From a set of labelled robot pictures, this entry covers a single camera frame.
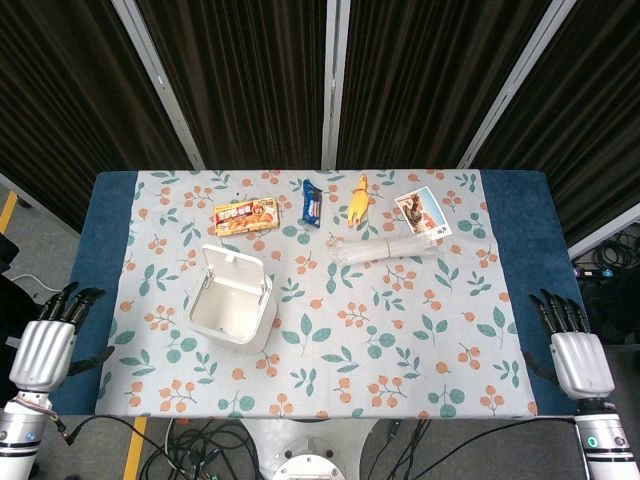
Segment orange curry roux box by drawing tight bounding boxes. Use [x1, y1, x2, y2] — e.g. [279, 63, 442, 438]
[213, 196, 280, 237]

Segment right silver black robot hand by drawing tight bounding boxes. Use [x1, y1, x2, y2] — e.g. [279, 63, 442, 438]
[522, 287, 616, 400]

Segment white floor cable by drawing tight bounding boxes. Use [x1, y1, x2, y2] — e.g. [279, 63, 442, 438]
[9, 272, 64, 301]

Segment photo postcard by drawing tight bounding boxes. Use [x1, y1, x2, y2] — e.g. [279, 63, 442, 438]
[393, 186, 453, 238]

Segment blue cookie snack packet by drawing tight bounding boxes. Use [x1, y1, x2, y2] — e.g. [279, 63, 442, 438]
[300, 178, 324, 230]

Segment floral patterned tablecloth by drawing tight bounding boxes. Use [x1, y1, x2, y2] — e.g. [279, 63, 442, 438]
[94, 168, 539, 419]

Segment white lidded plastic box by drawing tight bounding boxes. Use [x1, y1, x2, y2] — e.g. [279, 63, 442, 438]
[186, 243, 277, 354]

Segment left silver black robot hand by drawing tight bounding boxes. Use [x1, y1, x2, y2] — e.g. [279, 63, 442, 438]
[8, 281, 116, 394]

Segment grey metal partition post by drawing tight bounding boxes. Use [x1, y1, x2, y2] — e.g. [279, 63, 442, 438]
[110, 0, 207, 170]
[319, 0, 349, 170]
[456, 0, 578, 170]

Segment bundle of clear straws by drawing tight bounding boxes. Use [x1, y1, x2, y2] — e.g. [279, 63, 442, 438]
[326, 234, 445, 266]

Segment black floor cables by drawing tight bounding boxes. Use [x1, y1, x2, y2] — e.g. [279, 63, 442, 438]
[54, 414, 581, 480]

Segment black power strip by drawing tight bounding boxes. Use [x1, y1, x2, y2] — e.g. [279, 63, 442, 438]
[572, 266, 619, 280]

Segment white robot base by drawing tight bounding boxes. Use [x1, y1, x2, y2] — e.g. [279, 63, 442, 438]
[240, 417, 381, 480]

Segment yellow rubber chicken toy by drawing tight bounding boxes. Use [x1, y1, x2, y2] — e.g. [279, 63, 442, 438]
[347, 173, 374, 229]

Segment blue table cover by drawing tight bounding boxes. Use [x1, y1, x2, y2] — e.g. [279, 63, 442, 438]
[48, 169, 609, 417]

